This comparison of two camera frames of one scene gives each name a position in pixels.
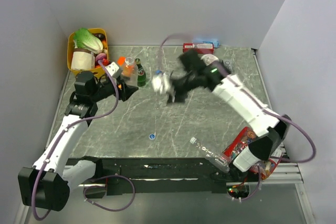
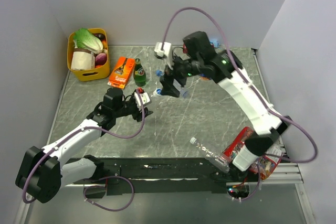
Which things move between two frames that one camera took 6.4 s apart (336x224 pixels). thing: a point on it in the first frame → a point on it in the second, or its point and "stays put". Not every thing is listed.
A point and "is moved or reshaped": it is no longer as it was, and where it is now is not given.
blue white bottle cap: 151,136 is moved or reshaped
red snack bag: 264,169 stays put
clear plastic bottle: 219,160 stays put
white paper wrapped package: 82,59 stays put
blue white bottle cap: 192,140 stays put
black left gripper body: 103,90 → 128,107
